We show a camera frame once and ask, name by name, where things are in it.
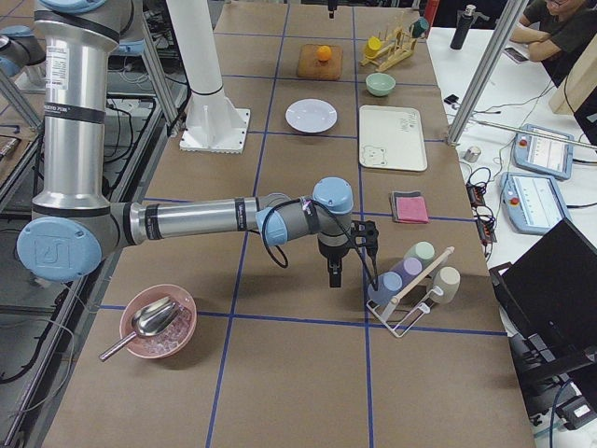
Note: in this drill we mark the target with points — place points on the small metal cylinder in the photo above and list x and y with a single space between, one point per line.
472 154

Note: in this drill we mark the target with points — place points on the pale green cup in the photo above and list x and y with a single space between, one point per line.
423 251

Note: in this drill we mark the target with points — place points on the wooden tray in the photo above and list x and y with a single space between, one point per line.
311 67

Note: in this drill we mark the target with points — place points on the aluminium frame post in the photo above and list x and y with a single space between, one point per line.
487 63

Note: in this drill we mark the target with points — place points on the dark green mug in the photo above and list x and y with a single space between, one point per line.
419 28

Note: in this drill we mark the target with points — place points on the seated person black shirt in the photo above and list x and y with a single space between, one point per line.
555 33

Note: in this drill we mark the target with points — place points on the teach pendant far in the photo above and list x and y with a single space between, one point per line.
544 151

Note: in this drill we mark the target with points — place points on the white round plate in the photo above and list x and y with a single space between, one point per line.
311 116

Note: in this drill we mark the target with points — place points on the beige mug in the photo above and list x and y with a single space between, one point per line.
445 285

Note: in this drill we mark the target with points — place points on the lilac cup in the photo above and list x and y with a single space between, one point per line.
408 269

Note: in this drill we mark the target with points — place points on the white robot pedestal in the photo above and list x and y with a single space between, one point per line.
213 123

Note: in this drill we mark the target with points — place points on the orange fruit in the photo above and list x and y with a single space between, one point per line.
323 53

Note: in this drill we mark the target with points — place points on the teach pendant near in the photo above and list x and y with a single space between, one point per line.
534 204

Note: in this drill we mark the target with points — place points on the white wire cup rack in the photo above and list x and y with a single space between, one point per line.
413 301

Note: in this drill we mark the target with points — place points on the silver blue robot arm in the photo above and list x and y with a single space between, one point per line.
74 227
21 50

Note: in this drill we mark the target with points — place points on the cream bear tray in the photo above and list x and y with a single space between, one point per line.
391 137

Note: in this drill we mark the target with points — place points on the pink bowl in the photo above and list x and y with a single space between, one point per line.
167 330

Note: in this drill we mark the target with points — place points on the black water bottle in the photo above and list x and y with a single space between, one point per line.
465 20

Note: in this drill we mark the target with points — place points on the metal scoop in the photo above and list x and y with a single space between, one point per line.
147 322

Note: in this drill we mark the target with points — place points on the smartphone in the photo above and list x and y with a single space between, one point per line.
515 55

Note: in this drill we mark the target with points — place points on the wooden mug rack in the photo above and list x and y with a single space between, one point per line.
397 45

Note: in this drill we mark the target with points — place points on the teach pendant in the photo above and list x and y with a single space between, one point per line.
534 204
544 151

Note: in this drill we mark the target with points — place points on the green ceramic bowl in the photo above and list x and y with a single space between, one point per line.
380 84

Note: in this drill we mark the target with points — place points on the black laptop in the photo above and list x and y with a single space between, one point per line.
550 291

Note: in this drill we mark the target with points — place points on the yellow mug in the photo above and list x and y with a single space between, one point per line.
372 47

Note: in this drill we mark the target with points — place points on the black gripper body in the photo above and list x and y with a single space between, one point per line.
331 255

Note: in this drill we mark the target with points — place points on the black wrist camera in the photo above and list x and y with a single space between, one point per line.
365 234

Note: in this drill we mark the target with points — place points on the blue cup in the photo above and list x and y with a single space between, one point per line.
389 284

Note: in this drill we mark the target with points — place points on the pink folded cloth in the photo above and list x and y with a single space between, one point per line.
408 207

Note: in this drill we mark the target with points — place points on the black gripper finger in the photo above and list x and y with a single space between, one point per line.
334 276

